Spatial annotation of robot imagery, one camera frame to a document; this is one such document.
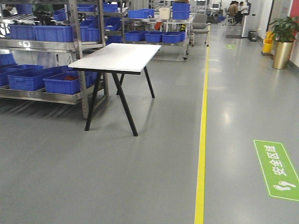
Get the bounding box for white table black legs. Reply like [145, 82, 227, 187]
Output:
[69, 43, 161, 136]

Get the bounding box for steel cart with blue bins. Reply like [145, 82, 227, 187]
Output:
[122, 0, 194, 62]

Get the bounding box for steel rack with blue bins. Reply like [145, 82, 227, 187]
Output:
[0, 0, 131, 118]

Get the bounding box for plant in gold pot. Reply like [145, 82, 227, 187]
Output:
[271, 16, 299, 70]

